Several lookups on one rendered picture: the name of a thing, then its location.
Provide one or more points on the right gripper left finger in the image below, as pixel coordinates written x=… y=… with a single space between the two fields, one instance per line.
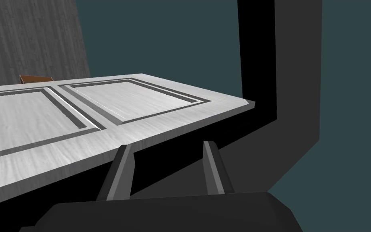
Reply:
x=119 y=177

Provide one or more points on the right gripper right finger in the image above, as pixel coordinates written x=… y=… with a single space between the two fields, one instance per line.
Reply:
x=215 y=174

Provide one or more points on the white panelled door leaf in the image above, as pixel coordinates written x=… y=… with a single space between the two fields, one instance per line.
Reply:
x=76 y=129

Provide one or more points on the brown wooden furniture piece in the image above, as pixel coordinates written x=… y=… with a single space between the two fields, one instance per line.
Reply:
x=34 y=79

